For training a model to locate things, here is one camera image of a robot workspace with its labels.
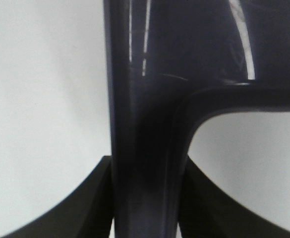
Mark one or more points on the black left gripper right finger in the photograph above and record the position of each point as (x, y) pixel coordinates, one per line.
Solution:
(205, 211)

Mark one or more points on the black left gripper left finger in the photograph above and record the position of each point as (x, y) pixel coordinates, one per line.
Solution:
(86, 213)

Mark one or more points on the grey plastic dustpan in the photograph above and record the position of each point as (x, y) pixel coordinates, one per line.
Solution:
(173, 64)

